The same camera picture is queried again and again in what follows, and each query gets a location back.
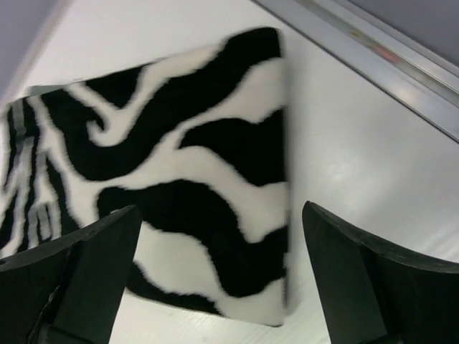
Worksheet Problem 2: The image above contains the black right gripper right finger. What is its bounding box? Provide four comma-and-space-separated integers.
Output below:
302, 201, 458, 344

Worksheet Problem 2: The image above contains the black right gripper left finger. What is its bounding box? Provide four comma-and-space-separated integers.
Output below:
1, 206, 141, 343

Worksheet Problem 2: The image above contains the zebra print fuzzy pouch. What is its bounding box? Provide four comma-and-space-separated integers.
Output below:
1, 27, 289, 327

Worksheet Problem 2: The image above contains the aluminium table edge rail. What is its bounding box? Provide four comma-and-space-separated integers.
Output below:
256, 1, 458, 140

